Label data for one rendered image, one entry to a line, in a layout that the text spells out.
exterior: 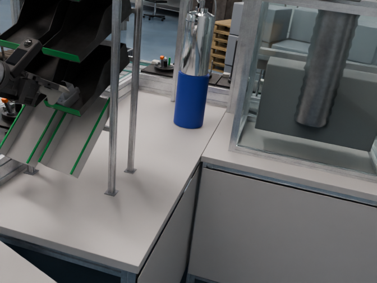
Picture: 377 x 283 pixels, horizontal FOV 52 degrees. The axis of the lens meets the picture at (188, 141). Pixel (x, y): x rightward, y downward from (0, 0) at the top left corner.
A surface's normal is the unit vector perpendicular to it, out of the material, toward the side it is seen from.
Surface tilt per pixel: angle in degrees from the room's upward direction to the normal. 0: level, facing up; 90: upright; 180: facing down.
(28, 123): 45
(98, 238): 0
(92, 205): 0
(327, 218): 90
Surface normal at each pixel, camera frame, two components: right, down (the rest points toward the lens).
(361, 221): -0.26, 0.39
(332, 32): -0.32, 0.09
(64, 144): -0.22, -0.39
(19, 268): 0.11, -0.90
